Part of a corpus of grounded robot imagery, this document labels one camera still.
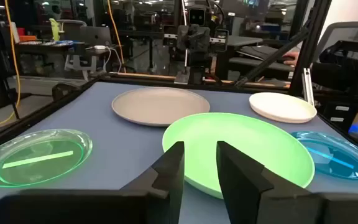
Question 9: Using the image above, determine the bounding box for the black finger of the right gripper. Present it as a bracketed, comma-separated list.
[183, 26, 195, 53]
[193, 26, 205, 53]

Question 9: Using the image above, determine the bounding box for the black tripod stand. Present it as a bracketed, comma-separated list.
[0, 0, 32, 121]

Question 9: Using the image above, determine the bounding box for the dark cluttered desk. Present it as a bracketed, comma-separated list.
[14, 39, 126, 77]

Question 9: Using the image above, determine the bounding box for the yellow extension cord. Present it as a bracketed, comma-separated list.
[106, 0, 126, 74]

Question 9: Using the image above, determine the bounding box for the grey laptop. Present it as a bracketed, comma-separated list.
[79, 26, 113, 47]

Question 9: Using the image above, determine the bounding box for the black drawer unit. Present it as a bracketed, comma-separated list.
[317, 101, 358, 133]

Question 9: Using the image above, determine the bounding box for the yellow cable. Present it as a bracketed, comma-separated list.
[0, 0, 22, 129]

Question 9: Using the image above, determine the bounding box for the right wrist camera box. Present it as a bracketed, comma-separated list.
[188, 5, 208, 26]

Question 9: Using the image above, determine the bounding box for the large opaque green plate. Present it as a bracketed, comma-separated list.
[162, 112, 316, 200]

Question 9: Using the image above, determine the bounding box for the lime green bottle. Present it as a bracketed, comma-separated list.
[48, 17, 61, 42]

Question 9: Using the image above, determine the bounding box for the person's hand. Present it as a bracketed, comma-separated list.
[283, 51, 300, 67]

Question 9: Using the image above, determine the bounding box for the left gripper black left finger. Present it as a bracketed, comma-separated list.
[0, 141, 186, 224]

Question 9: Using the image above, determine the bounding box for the clear green plastic plate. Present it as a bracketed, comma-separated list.
[0, 128, 93, 189]

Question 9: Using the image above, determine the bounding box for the white office chair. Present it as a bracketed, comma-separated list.
[56, 19, 90, 82]

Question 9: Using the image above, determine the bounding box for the large grey plastic plate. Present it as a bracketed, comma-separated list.
[111, 86, 211, 128]

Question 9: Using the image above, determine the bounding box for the person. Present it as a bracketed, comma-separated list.
[310, 39, 358, 94]

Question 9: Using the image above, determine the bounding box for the white plastic plate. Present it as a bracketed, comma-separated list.
[249, 91, 318, 124]

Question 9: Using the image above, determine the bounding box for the grey mesh office chair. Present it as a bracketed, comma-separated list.
[312, 21, 358, 63]

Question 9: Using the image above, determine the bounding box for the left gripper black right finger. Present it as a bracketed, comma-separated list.
[216, 140, 358, 224]

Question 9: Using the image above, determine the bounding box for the clear blue plastic plate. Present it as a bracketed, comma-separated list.
[290, 130, 358, 181]

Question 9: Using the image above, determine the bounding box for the grey desk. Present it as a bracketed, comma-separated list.
[216, 35, 295, 82]

